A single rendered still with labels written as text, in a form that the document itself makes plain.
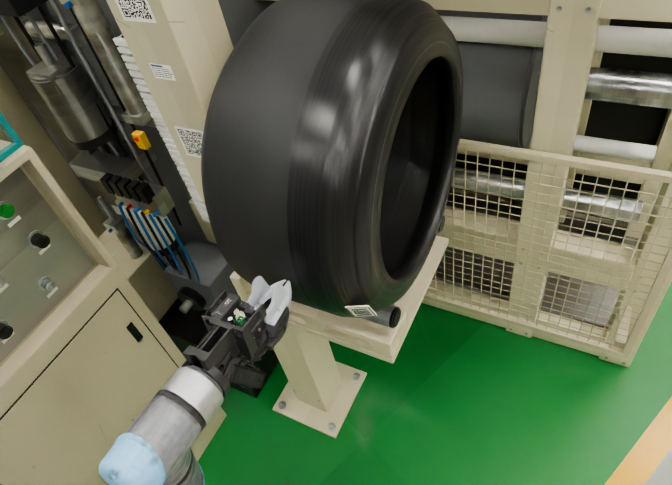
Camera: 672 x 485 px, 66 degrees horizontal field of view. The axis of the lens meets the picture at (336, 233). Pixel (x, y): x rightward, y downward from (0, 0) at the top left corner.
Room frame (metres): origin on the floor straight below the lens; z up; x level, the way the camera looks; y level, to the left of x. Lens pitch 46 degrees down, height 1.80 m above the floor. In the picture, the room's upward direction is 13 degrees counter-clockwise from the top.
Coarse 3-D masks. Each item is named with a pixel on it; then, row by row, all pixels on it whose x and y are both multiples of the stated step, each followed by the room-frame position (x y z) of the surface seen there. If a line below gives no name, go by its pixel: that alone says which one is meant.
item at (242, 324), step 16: (224, 304) 0.46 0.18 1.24; (240, 304) 0.46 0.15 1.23; (208, 320) 0.45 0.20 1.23; (224, 320) 0.44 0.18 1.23; (240, 320) 0.43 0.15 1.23; (256, 320) 0.44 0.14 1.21; (208, 336) 0.42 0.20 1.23; (224, 336) 0.40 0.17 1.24; (240, 336) 0.41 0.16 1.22; (256, 336) 0.43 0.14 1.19; (192, 352) 0.39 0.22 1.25; (208, 352) 0.39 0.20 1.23; (224, 352) 0.39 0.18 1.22; (240, 352) 0.41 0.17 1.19; (256, 352) 0.41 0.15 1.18; (208, 368) 0.37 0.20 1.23; (224, 368) 0.39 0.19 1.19; (224, 384) 0.36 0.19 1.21
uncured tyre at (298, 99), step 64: (320, 0) 0.83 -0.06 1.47; (384, 0) 0.78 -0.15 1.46; (256, 64) 0.72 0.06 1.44; (320, 64) 0.67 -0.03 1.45; (384, 64) 0.65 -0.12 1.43; (448, 64) 0.83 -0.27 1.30; (256, 128) 0.64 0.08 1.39; (320, 128) 0.59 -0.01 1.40; (384, 128) 0.59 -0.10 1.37; (448, 128) 0.87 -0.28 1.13; (256, 192) 0.59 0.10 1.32; (320, 192) 0.54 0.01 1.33; (384, 192) 0.92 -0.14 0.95; (448, 192) 0.81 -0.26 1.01; (256, 256) 0.57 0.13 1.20; (320, 256) 0.51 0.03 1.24; (384, 256) 0.76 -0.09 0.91
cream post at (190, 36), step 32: (160, 0) 0.86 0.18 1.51; (192, 0) 0.91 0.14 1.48; (128, 32) 0.92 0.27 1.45; (160, 32) 0.88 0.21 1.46; (192, 32) 0.89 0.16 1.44; (224, 32) 0.95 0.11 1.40; (160, 64) 0.90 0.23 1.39; (192, 64) 0.87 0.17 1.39; (160, 96) 0.92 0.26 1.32; (192, 96) 0.87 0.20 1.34; (192, 128) 0.89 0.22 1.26; (192, 160) 0.92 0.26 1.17; (288, 352) 0.90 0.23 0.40; (320, 352) 0.92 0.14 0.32; (320, 384) 0.88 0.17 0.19
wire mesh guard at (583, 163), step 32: (544, 160) 0.86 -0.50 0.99; (576, 160) 0.82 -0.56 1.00; (512, 192) 0.90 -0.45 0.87; (608, 192) 0.78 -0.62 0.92; (640, 192) 0.74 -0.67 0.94; (448, 256) 1.01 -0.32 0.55; (576, 256) 0.80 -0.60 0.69; (544, 288) 0.83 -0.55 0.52; (512, 320) 0.87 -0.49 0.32; (640, 320) 0.68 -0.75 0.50; (608, 352) 0.70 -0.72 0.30
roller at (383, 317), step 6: (390, 306) 0.61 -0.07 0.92; (378, 312) 0.61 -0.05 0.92; (384, 312) 0.60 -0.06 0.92; (390, 312) 0.60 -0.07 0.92; (396, 312) 0.60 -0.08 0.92; (366, 318) 0.61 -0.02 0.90; (372, 318) 0.61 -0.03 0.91; (378, 318) 0.60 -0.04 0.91; (384, 318) 0.59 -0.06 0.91; (390, 318) 0.59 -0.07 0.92; (396, 318) 0.59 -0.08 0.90; (384, 324) 0.59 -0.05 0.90; (390, 324) 0.58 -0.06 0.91; (396, 324) 0.59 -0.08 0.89
